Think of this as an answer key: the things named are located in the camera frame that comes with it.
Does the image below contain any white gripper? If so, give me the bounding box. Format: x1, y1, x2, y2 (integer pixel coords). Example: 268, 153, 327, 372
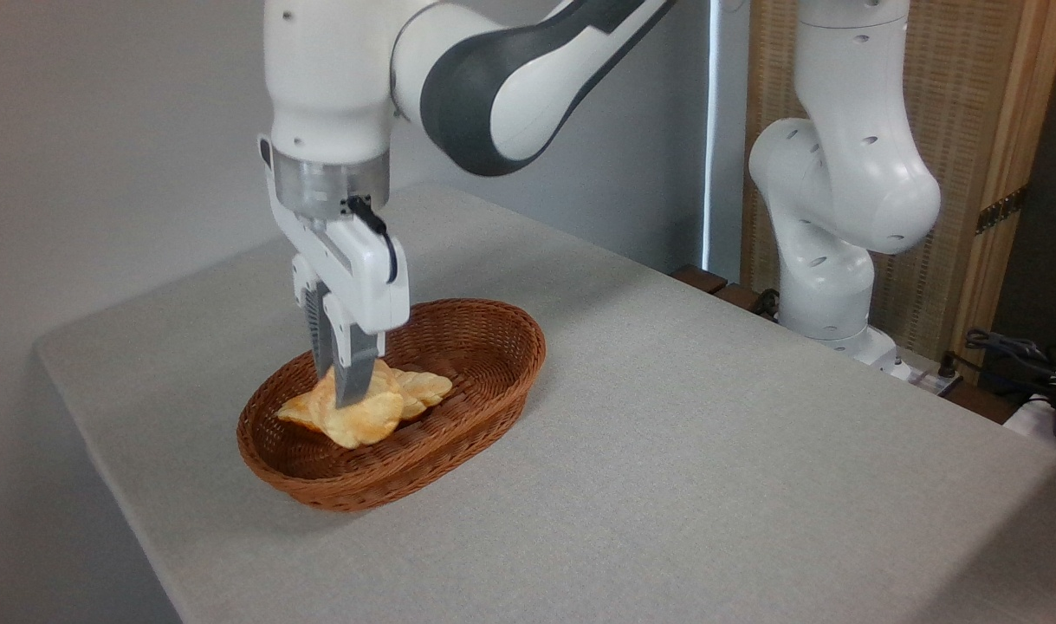
257, 134, 411, 409

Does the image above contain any round golden bread roll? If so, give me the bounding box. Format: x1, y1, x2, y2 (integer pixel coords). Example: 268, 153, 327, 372
309, 358, 405, 449

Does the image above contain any flat golden bread piece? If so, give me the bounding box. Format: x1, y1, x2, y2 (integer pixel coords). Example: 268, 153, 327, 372
276, 368, 453, 431

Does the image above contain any brown oval wicker basket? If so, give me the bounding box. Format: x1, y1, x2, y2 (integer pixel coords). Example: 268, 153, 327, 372
236, 299, 547, 512

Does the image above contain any dark metal screen hinge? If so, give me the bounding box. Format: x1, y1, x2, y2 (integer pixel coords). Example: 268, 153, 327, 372
976, 185, 1029, 235

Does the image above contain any wooden woven folding screen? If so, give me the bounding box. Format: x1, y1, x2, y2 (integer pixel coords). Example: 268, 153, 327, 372
742, 0, 1056, 382

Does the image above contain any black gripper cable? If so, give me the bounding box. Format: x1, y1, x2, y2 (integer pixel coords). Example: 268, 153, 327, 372
346, 196, 399, 284

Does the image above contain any black cable bundle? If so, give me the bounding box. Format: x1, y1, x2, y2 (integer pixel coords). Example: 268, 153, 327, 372
942, 328, 1056, 408

